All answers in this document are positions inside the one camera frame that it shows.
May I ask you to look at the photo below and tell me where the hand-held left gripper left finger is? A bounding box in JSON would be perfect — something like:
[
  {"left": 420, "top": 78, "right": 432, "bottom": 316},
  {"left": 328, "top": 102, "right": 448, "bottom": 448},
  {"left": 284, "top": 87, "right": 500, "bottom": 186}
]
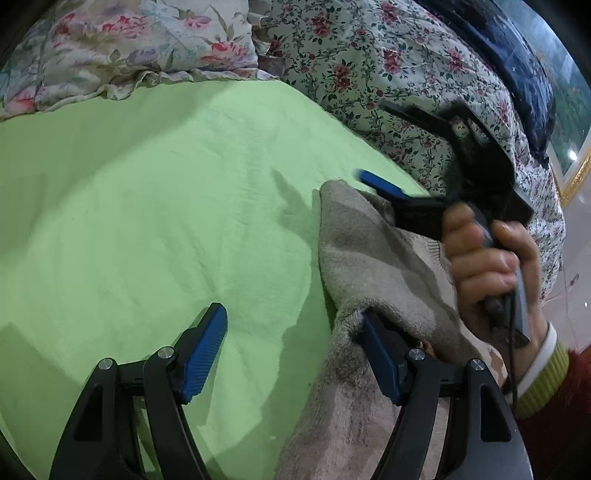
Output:
[{"left": 48, "top": 302, "right": 229, "bottom": 480}]

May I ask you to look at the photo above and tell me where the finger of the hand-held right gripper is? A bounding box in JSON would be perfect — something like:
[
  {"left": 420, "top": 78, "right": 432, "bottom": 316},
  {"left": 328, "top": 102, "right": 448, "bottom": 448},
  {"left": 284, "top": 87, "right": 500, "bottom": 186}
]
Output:
[
  {"left": 356, "top": 169, "right": 448, "bottom": 240},
  {"left": 379, "top": 99, "right": 455, "bottom": 141}
]

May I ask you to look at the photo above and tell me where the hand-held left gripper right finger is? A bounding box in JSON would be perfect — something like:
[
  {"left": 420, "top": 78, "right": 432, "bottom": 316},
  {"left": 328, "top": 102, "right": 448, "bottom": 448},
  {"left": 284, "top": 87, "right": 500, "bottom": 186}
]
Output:
[{"left": 355, "top": 308, "right": 534, "bottom": 480}]

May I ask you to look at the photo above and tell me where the grey knit sweater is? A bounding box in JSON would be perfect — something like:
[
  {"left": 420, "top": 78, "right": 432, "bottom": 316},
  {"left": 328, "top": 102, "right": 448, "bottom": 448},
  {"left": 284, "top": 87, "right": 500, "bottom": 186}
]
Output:
[{"left": 274, "top": 179, "right": 509, "bottom": 480}]

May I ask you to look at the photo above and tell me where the person's right forearm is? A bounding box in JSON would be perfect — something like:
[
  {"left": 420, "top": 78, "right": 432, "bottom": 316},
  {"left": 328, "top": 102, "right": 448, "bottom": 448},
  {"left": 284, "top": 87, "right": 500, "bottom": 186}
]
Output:
[{"left": 507, "top": 322, "right": 591, "bottom": 480}]

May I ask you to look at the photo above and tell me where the person's right hand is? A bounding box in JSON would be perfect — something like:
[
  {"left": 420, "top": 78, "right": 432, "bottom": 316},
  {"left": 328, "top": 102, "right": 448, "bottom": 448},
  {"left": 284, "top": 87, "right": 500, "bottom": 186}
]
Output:
[{"left": 442, "top": 202, "right": 551, "bottom": 385}]

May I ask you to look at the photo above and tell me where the white floral quilt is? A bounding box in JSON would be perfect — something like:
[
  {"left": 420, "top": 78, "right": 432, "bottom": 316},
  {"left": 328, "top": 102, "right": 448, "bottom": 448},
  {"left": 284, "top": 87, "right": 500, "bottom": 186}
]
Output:
[{"left": 256, "top": 0, "right": 568, "bottom": 306}]

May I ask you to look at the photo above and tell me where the gold framed picture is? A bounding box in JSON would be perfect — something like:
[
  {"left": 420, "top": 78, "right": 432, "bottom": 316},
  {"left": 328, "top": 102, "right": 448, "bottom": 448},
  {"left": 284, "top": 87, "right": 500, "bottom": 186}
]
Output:
[{"left": 519, "top": 0, "right": 591, "bottom": 206}]

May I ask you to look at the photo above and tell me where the dark blue cloth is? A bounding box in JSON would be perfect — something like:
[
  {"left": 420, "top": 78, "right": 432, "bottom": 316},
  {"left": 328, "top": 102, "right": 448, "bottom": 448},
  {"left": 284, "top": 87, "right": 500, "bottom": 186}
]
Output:
[{"left": 416, "top": 0, "right": 560, "bottom": 158}]

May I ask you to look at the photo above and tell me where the green bed sheet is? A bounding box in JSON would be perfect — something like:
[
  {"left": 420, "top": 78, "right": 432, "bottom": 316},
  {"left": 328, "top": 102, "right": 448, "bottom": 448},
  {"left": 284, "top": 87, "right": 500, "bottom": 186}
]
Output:
[{"left": 0, "top": 78, "right": 430, "bottom": 480}]

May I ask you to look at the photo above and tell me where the ruffled floral pillow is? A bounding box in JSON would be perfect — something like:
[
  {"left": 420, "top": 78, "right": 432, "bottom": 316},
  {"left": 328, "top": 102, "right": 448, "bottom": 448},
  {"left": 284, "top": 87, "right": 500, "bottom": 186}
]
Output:
[{"left": 0, "top": 0, "right": 280, "bottom": 121}]

